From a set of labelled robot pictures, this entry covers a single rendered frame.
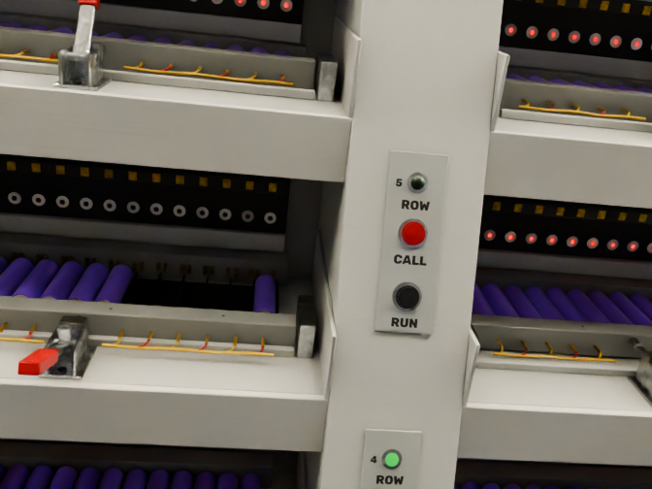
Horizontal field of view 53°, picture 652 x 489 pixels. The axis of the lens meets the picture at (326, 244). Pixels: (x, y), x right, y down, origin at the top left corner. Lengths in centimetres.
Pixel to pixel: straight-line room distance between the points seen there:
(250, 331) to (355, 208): 13
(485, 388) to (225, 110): 27
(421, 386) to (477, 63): 22
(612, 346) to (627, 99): 20
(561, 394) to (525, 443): 5
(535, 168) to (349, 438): 23
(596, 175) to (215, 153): 26
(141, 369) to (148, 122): 17
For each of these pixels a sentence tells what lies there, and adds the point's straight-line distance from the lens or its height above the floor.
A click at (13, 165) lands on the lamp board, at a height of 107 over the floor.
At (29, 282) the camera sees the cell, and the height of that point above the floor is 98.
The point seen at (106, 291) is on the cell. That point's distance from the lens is 55.
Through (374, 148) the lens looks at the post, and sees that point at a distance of 44.
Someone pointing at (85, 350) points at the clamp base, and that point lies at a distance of 50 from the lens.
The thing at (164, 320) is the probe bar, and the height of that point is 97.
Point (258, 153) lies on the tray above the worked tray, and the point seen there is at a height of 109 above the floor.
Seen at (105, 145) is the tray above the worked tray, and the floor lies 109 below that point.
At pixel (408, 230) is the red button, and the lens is 44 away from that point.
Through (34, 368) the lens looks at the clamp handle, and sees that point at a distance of 42.
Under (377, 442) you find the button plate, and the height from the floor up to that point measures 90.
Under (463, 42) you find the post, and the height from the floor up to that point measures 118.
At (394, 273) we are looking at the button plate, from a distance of 45.
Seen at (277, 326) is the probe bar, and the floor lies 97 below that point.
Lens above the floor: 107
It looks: 5 degrees down
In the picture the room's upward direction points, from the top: 5 degrees clockwise
